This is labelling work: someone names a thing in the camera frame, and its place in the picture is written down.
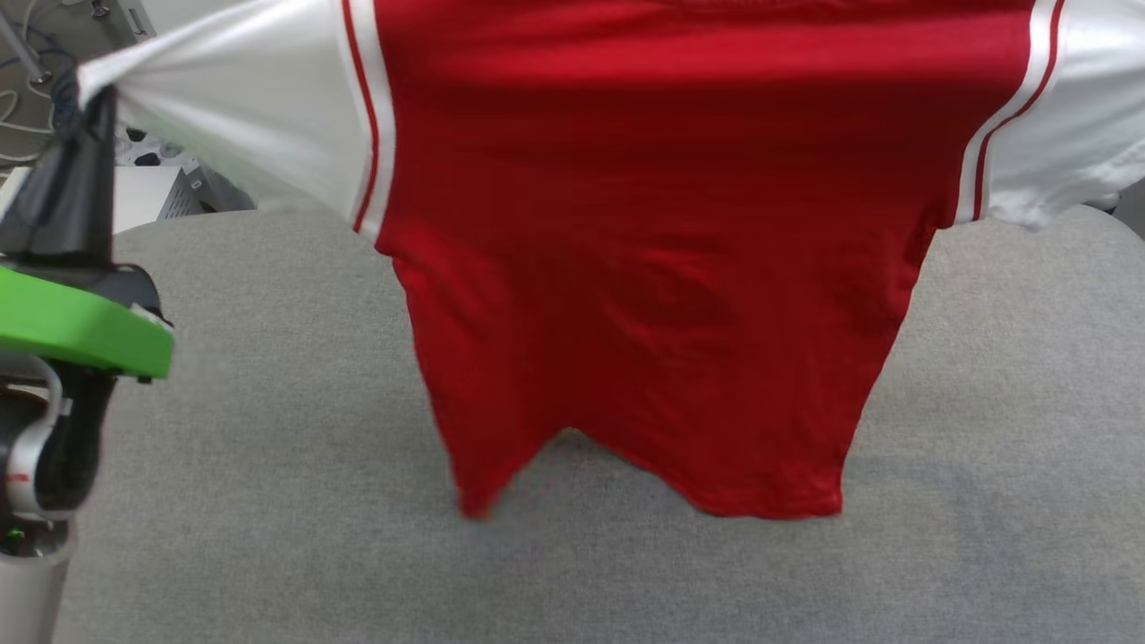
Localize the white metal case black handle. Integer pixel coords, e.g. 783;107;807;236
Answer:
112;165;220;235

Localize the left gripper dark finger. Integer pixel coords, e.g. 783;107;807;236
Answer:
0;161;59;260
36;85;117;265

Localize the white coiled cable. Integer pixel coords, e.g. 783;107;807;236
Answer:
0;85;56;169

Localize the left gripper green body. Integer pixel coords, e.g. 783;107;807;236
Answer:
0;264;174;381

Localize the red and white t-shirt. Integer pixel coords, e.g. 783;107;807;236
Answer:
76;0;1145;521

